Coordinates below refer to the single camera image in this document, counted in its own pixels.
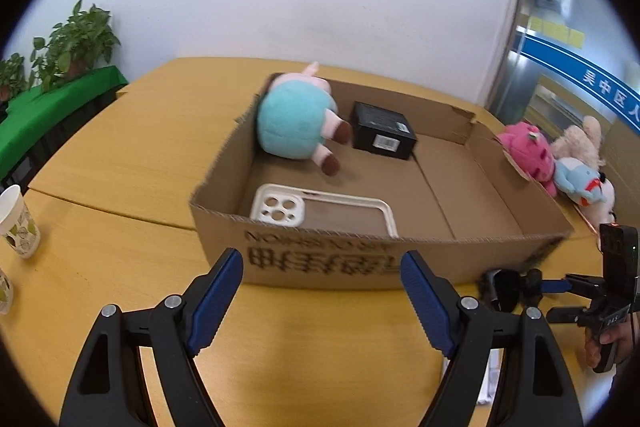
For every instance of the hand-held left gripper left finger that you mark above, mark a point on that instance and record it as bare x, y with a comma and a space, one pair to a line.
217, 302

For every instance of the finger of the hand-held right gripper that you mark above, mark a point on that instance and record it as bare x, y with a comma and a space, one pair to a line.
567, 314
575, 284

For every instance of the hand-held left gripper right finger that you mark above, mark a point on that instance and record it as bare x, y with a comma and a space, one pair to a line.
425, 302

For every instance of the large cardboard box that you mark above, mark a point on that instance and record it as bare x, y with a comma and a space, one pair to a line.
325, 264

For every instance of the white clear phone case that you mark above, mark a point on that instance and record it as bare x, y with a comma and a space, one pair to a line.
277, 207

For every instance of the black product box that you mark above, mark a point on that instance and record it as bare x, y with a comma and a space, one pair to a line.
382, 132

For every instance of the person's right hand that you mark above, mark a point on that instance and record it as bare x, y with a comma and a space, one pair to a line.
592, 349

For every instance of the light blue plush toy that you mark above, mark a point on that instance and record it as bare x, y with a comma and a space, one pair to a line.
580, 182

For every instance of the beige plush toy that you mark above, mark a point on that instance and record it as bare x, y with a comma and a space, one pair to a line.
580, 142

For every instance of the pink strawberry plush toy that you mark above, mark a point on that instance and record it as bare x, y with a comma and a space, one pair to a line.
530, 152

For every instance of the wooden desk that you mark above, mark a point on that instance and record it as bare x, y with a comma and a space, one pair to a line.
125, 157

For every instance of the teal and pink plush pig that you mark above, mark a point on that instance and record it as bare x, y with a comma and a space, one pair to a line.
290, 122

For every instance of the glass door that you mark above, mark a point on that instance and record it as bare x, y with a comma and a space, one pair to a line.
525, 77

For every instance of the blue sign band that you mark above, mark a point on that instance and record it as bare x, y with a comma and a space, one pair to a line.
560, 57

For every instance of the leaf print paper cup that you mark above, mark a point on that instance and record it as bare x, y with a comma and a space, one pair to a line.
20, 227
5, 292

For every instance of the yellow sticky notes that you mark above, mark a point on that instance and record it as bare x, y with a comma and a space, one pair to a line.
555, 29

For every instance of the black chair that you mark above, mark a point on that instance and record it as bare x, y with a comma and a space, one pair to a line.
30, 162

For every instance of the green tablecloth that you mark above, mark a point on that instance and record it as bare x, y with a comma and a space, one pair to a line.
50, 102

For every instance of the large potted green plant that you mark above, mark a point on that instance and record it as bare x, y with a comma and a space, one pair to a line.
75, 37

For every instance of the small potted green plant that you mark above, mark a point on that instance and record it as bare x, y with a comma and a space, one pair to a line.
12, 74

